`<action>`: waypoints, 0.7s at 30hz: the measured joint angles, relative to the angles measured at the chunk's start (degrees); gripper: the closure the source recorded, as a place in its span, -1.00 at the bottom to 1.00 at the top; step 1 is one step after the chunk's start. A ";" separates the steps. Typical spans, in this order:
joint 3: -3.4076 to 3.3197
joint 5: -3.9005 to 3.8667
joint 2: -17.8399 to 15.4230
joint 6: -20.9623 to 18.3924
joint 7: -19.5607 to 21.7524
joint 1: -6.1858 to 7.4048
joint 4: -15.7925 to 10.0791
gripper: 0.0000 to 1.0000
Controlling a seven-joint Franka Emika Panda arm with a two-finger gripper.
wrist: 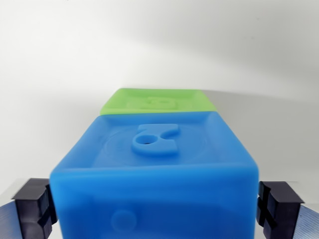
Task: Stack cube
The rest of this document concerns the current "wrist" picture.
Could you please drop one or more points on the black-padded silver gripper left finger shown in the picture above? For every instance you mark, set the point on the black-padded silver gripper left finger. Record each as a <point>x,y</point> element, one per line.
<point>27,211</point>

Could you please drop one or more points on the black-padded silver gripper right finger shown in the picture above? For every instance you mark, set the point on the black-padded silver gripper right finger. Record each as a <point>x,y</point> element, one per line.
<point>284,211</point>

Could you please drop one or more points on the blue rubber cube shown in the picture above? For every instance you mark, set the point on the blue rubber cube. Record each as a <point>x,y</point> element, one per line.
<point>154,189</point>

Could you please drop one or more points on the green rubber cube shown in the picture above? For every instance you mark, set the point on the green rubber cube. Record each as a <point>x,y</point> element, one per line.
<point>154,102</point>

